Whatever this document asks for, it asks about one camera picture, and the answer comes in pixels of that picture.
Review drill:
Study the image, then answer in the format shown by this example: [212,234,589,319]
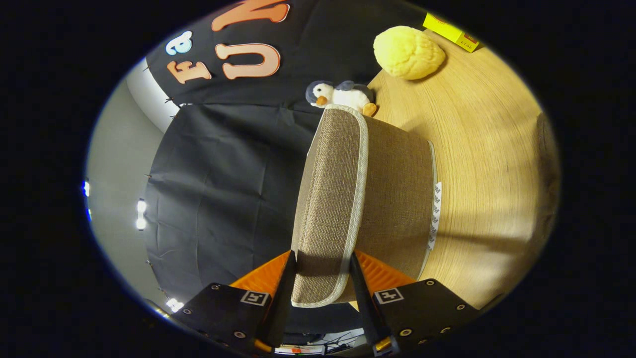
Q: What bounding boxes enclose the penguin plush toy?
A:
[305,80,378,118]

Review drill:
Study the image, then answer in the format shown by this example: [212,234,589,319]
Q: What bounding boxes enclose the yellow book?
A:
[422,12,480,53]

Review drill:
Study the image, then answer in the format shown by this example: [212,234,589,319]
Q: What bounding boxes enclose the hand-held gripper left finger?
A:
[171,250,297,355]

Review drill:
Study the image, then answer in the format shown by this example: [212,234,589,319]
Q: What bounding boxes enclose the brown fabric storage box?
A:
[290,104,443,309]

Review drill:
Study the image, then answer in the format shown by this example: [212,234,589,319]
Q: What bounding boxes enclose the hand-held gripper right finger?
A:
[350,251,480,355]

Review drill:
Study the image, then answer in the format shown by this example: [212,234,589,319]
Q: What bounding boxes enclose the yellow plush bun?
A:
[373,25,447,81]

